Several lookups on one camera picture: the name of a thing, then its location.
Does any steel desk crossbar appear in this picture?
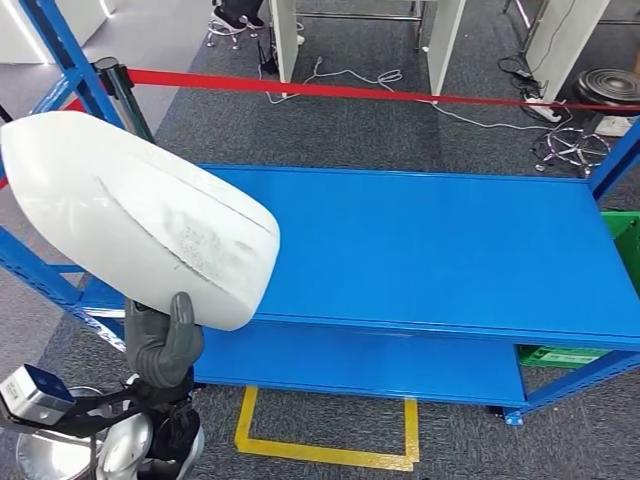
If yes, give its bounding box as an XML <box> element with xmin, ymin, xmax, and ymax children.
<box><xmin>294</xmin><ymin>9</ymin><xmax>423</xmax><ymax>22</ymax></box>

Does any green plastic crate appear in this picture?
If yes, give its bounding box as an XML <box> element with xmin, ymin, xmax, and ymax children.
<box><xmin>517</xmin><ymin>210</ymin><xmax>640</xmax><ymax>369</ymax></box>

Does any white desk leg panel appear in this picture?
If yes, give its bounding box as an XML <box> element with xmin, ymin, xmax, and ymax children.
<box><xmin>525</xmin><ymin>0</ymin><xmax>611</xmax><ymax>104</ymax></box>
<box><xmin>427</xmin><ymin>0</ymin><xmax>467</xmax><ymax>96</ymax></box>
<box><xmin>269</xmin><ymin>0</ymin><xmax>300</xmax><ymax>84</ymax></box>

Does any small black floor device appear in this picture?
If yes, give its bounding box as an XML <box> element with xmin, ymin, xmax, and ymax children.
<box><xmin>257</xmin><ymin>39</ymin><xmax>280</xmax><ymax>75</ymax></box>

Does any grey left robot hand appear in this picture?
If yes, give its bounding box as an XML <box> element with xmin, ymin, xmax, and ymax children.
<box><xmin>124</xmin><ymin>291</ymin><xmax>205</xmax><ymax>389</ymax></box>

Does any white power strip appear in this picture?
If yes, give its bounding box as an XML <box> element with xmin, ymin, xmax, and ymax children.
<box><xmin>525</xmin><ymin>95</ymin><xmax>564</xmax><ymax>124</ymax></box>

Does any white plastic car part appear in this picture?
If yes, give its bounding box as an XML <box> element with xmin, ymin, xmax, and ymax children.
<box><xmin>0</xmin><ymin>110</ymin><xmax>282</xmax><ymax>333</ymax></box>

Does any person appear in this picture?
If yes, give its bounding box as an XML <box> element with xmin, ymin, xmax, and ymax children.
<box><xmin>595</xmin><ymin>49</ymin><xmax>640</xmax><ymax>138</ymax></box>
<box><xmin>212</xmin><ymin>0</ymin><xmax>266</xmax><ymax>31</ymax></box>

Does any black cable bundle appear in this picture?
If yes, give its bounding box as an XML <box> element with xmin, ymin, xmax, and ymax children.
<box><xmin>497</xmin><ymin>54</ymin><xmax>546</xmax><ymax>99</ymax></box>

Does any red barrier belt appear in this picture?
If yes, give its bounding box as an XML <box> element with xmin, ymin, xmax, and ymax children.
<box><xmin>127</xmin><ymin>68</ymin><xmax>640</xmax><ymax>113</ymax></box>
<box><xmin>0</xmin><ymin>97</ymin><xmax>87</xmax><ymax>191</ymax></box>

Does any white floor cable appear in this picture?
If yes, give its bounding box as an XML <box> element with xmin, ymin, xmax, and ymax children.
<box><xmin>257</xmin><ymin>56</ymin><xmax>574</xmax><ymax>132</ymax></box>

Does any blue metal shelf rack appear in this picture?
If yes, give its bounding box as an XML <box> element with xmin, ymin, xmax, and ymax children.
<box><xmin>0</xmin><ymin>0</ymin><xmax>640</xmax><ymax>427</ymax></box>

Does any chrome stool base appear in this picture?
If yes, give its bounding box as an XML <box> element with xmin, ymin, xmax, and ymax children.
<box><xmin>205</xmin><ymin>18</ymin><xmax>255</xmax><ymax>51</ymax></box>

